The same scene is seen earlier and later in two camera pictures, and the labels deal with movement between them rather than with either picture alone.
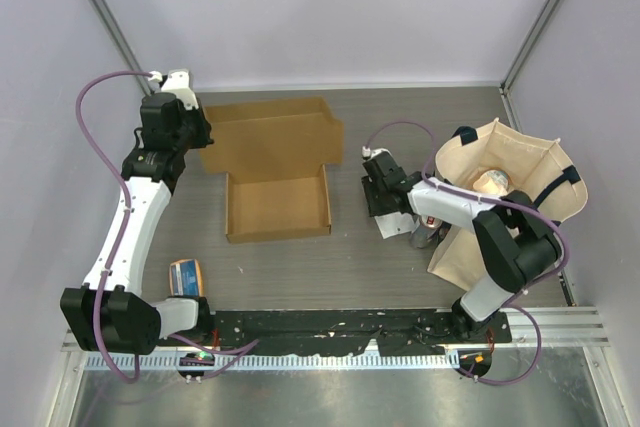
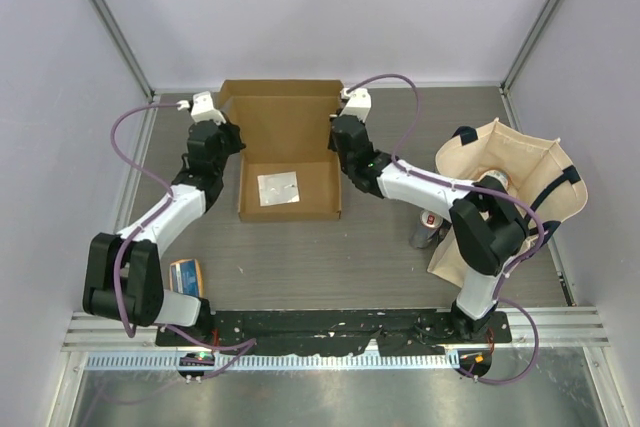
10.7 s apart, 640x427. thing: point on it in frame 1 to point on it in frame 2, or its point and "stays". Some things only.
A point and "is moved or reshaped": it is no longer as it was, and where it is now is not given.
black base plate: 314,332 stays
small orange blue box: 186,279 stays
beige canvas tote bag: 501,162 stays
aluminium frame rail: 571,327 stays
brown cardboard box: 274,153 is moved or reshaped
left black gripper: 205,128 to 233,132
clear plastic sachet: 395,223 to 278,188
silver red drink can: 424,230 stays
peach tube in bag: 492,181 stays
